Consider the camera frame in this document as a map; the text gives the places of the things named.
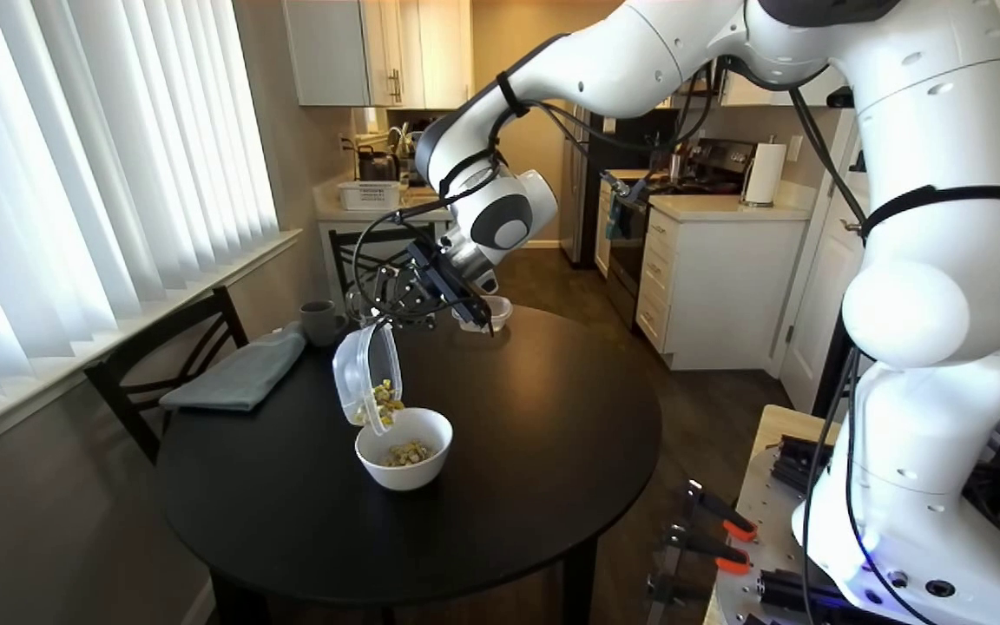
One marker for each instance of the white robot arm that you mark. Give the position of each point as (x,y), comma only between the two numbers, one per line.
(888,520)

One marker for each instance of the black chair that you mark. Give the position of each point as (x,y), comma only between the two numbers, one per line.
(369,257)
(163,355)

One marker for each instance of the white vertical blinds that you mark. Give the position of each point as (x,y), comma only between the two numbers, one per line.
(129,164)

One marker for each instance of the black chair back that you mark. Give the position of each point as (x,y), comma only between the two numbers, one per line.
(369,257)

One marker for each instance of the yellow food pieces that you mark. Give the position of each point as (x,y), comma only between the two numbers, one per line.
(386,403)

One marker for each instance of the orange handled clamp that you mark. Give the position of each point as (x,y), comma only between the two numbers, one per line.
(722,511)
(728,559)

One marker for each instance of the white kitchen island cabinet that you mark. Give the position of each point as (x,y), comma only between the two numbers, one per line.
(716,279)

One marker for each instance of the dark grey mug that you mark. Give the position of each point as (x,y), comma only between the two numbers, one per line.
(321,325)

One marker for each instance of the grey folded cloth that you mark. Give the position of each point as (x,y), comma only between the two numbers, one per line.
(244,375)

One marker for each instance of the kitchen sink counter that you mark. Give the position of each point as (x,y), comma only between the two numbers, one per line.
(350,205)

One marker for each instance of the orange handled clamp lower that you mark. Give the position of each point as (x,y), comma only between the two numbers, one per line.
(728,559)

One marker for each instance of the clear plastic lid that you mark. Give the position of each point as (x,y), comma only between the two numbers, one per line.
(501,311)

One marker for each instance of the black chair left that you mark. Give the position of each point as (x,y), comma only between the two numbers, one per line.
(163,355)

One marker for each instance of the clear plastic lunchbox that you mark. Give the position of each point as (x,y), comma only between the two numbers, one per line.
(360,361)

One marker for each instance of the round black table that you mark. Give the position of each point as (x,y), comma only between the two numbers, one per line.
(552,441)

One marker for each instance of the wooden side table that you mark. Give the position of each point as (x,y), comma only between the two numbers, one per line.
(768,506)

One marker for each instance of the white ceramic bowl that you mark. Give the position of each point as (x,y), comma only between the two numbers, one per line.
(434,427)

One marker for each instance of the white upper cabinets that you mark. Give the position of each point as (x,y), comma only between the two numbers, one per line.
(379,52)

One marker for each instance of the orange handled clamp upper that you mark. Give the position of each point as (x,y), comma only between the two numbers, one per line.
(722,511)

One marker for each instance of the paper towel roll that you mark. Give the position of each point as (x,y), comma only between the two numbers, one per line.
(766,174)

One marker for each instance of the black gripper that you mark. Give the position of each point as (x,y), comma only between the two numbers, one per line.
(426,286)

